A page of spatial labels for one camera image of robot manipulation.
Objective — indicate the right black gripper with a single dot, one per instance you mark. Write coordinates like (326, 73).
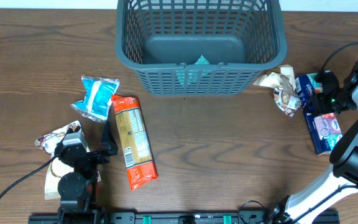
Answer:
(319, 99)

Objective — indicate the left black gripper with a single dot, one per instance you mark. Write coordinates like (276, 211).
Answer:
(109, 145)

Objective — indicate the blue tissue multipack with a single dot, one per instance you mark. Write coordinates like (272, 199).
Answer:
(324, 129)

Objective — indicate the orange cracker package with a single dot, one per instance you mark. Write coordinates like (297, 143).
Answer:
(135, 144)

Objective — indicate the beige snack bag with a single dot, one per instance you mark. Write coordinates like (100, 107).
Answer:
(282, 81)

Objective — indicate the teal wipes packet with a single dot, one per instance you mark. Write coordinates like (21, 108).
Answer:
(193, 75)

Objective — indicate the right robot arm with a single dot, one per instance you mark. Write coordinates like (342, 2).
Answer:
(341, 178)

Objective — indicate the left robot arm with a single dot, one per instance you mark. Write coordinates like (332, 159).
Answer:
(77, 189)

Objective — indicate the white brown snack bag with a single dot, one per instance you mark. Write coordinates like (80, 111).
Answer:
(56, 169)

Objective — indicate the blue white snack packet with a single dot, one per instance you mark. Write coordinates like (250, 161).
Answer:
(97, 100)

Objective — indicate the grey plastic basket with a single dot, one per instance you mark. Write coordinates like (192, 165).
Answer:
(241, 39)

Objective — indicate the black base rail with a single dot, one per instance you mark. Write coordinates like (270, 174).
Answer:
(245, 216)

